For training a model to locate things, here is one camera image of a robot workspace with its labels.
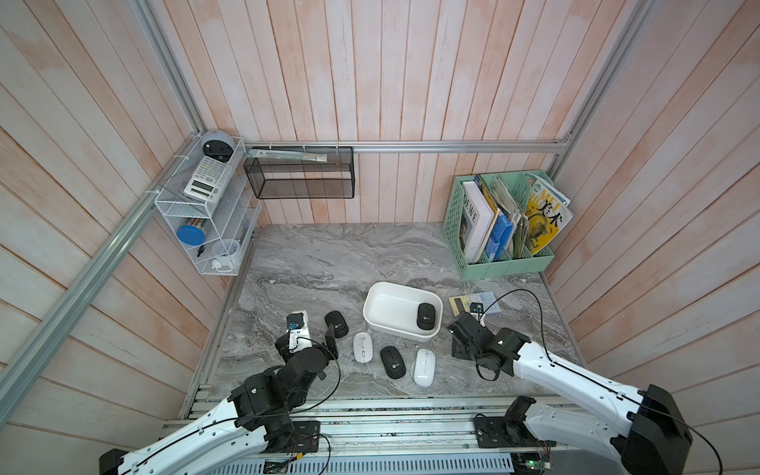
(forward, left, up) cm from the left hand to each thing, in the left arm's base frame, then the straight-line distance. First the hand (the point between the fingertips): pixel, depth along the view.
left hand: (316, 332), depth 75 cm
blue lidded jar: (+20, +33, +15) cm, 42 cm away
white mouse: (+1, -12, -13) cm, 18 cm away
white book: (+34, -47, +7) cm, 59 cm away
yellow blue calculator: (+17, -45, -15) cm, 50 cm away
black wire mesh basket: (+58, +12, +8) cm, 60 cm away
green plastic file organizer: (+48, -45, -7) cm, 66 cm away
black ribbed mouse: (-3, -21, -13) cm, 25 cm away
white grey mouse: (-5, -29, -13) cm, 32 cm away
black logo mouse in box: (+11, -32, -13) cm, 36 cm away
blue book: (+32, -56, +4) cm, 65 cm away
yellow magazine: (+42, -75, +2) cm, 86 cm away
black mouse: (+11, -3, -14) cm, 18 cm away
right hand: (+2, -41, -10) cm, 42 cm away
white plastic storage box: (+15, -21, -14) cm, 29 cm away
